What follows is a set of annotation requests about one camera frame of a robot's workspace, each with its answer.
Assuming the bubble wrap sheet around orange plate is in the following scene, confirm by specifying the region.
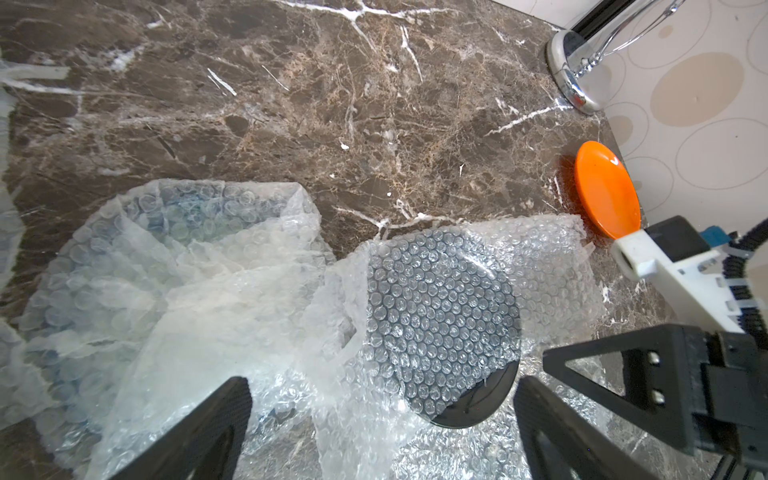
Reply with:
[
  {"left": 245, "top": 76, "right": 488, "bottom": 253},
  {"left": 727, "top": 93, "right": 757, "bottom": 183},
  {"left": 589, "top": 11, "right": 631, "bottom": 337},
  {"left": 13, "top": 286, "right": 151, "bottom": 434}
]
[{"left": 1, "top": 61, "right": 46, "bottom": 430}]

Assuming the orange dinner plate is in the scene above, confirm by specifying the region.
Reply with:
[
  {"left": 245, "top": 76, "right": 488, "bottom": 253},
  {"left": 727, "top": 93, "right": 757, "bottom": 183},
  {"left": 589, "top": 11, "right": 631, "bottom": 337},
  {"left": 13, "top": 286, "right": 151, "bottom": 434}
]
[{"left": 574, "top": 141, "right": 642, "bottom": 240}]

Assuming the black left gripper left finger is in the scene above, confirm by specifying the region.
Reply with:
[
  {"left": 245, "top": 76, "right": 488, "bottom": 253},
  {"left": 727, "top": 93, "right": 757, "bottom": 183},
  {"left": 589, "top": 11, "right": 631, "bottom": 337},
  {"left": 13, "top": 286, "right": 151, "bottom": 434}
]
[{"left": 113, "top": 377, "right": 252, "bottom": 479}]

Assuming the black frame post back right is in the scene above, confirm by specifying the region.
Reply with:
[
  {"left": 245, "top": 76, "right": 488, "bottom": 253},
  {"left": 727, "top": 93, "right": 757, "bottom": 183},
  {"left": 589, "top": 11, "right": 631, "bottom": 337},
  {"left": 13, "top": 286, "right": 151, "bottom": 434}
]
[{"left": 570, "top": 0, "right": 635, "bottom": 40}]

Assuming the chrome wire mug tree stand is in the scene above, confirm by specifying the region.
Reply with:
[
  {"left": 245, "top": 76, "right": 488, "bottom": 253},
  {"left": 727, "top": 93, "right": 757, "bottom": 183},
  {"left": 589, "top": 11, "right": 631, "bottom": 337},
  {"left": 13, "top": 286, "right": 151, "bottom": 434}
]
[{"left": 545, "top": 1, "right": 683, "bottom": 115}]

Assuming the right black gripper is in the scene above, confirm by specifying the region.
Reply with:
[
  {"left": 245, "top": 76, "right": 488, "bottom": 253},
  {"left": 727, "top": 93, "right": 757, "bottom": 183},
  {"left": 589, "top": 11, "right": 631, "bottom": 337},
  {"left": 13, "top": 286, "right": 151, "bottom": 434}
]
[{"left": 543, "top": 324, "right": 767, "bottom": 474}]

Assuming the bubble wrap sheet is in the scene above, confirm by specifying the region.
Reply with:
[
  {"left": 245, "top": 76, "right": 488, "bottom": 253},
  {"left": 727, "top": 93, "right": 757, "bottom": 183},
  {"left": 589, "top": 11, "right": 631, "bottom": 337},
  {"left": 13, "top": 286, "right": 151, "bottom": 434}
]
[{"left": 306, "top": 214, "right": 603, "bottom": 479}]

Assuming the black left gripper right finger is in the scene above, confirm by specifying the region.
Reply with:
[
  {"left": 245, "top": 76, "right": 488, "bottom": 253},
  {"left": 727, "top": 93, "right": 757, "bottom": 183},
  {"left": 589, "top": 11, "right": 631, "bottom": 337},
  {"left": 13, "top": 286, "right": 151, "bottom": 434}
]
[{"left": 514, "top": 376, "right": 654, "bottom": 479}]

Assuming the dark grey dinner plate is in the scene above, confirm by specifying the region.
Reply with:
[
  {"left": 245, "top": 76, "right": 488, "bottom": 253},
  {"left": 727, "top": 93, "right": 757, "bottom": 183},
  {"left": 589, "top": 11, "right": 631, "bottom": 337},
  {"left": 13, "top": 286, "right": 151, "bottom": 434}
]
[{"left": 363, "top": 227, "right": 521, "bottom": 429}]

